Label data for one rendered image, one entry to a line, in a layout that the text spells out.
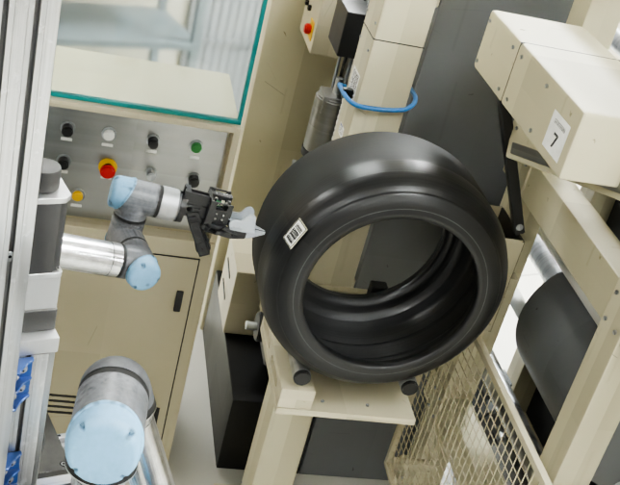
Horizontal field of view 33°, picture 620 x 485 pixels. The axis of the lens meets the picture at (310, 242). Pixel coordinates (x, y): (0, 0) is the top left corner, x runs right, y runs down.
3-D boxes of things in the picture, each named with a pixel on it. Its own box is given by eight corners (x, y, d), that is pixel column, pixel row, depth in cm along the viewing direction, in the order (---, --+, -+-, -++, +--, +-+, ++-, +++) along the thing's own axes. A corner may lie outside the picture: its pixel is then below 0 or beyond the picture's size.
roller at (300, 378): (296, 297, 285) (285, 308, 287) (283, 289, 283) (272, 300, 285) (315, 376, 256) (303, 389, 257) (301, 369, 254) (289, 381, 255)
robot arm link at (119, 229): (109, 270, 232) (121, 228, 228) (96, 243, 241) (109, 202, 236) (142, 273, 236) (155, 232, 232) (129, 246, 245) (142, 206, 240)
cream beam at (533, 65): (470, 65, 259) (489, 7, 251) (563, 82, 265) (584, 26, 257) (555, 180, 207) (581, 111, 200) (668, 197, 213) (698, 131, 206)
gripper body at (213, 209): (237, 208, 234) (185, 194, 231) (225, 240, 238) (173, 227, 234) (234, 191, 241) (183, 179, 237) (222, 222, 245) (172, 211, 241)
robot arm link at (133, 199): (105, 199, 237) (116, 166, 233) (152, 211, 240) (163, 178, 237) (105, 216, 230) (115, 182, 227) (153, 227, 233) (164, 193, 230)
